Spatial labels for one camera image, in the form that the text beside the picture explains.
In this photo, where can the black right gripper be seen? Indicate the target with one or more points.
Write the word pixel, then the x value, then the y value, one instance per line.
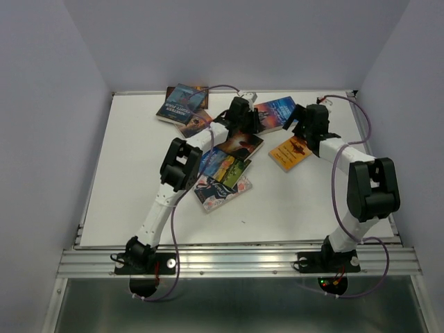
pixel 297 114

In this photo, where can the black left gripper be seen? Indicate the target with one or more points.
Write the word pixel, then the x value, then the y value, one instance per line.
pixel 254 127

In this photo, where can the Jane Eyre blue book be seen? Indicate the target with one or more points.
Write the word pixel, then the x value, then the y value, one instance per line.
pixel 274 114

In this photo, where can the Tale of Two Cities book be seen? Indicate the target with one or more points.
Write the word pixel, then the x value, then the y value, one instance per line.
pixel 195 125

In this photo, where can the Huckleberry Finn orange book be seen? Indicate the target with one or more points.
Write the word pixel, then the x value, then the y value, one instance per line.
pixel 290 153

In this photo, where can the Nineteen Eighty Four blue book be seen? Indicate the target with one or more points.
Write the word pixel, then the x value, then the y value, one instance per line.
pixel 180 106

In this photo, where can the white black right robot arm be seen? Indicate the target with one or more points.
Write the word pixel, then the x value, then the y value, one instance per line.
pixel 372 192

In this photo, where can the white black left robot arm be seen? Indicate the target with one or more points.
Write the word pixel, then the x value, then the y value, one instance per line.
pixel 179 172

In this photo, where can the Three Days to See book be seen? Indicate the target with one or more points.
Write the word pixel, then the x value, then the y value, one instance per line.
pixel 241 146

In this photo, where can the Animal Farm blue book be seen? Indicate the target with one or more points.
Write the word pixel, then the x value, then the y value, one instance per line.
pixel 222 167

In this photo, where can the dark orange book at back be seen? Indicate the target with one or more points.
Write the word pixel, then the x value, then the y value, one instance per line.
pixel 204 103

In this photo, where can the Little Women floral book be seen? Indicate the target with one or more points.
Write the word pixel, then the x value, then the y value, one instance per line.
pixel 213 194

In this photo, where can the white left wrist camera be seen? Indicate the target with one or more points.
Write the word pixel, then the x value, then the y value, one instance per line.
pixel 251 97

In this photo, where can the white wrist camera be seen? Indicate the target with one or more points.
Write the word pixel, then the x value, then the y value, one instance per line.
pixel 324 101
pixel 251 97

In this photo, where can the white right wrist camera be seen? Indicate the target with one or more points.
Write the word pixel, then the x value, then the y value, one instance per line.
pixel 324 101

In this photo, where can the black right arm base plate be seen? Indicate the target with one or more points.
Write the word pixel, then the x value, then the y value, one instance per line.
pixel 332 266

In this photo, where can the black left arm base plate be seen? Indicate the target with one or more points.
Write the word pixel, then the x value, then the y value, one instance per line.
pixel 145 278

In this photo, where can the aluminium front rail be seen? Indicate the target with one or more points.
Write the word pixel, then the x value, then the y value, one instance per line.
pixel 241 262

